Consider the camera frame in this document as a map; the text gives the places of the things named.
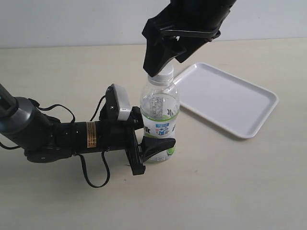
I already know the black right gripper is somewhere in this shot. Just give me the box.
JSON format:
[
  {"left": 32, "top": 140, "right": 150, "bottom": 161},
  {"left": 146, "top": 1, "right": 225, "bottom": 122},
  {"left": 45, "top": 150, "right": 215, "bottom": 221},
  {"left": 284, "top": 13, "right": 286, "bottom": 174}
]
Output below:
[{"left": 142, "top": 0, "right": 236, "bottom": 77}]

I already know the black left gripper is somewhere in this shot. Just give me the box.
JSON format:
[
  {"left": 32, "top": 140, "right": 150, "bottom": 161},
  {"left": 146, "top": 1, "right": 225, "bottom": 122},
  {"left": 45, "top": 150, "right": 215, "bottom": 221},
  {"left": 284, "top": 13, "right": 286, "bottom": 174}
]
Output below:
[{"left": 72, "top": 106, "right": 176, "bottom": 175}]

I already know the white bottle cap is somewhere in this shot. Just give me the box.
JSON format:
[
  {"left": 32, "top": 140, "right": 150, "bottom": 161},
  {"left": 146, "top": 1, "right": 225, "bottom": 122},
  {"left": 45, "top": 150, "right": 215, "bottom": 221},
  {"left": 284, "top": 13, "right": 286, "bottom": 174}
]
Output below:
[{"left": 148, "top": 63, "right": 174, "bottom": 83}]

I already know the clear plastic drink bottle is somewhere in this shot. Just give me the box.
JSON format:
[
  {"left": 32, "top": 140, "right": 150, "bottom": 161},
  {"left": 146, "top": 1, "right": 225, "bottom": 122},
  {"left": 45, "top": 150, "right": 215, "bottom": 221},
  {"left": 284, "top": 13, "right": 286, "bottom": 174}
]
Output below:
[{"left": 139, "top": 76, "right": 180, "bottom": 164}]

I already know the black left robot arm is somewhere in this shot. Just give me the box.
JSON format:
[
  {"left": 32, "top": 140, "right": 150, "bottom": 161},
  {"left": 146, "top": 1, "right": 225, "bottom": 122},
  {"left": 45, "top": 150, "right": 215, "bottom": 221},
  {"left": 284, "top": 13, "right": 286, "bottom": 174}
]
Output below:
[{"left": 0, "top": 84, "right": 176, "bottom": 175}]

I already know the white rectangular plastic tray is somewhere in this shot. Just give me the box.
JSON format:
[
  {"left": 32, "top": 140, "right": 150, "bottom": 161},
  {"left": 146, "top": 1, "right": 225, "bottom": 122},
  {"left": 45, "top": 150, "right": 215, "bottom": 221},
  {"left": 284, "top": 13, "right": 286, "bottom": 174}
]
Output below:
[{"left": 174, "top": 62, "right": 279, "bottom": 139}]

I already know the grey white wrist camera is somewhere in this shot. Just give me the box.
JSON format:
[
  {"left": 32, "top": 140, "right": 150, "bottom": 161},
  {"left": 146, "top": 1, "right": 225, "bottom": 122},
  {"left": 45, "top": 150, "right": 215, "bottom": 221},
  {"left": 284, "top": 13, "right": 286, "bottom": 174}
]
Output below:
[{"left": 106, "top": 83, "right": 132, "bottom": 121}]

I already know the black camera cable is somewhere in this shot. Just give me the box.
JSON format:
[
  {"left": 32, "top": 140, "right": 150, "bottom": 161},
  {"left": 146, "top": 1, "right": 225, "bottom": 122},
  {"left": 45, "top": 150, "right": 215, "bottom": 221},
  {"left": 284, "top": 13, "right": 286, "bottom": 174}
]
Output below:
[{"left": 0, "top": 95, "right": 111, "bottom": 188}]

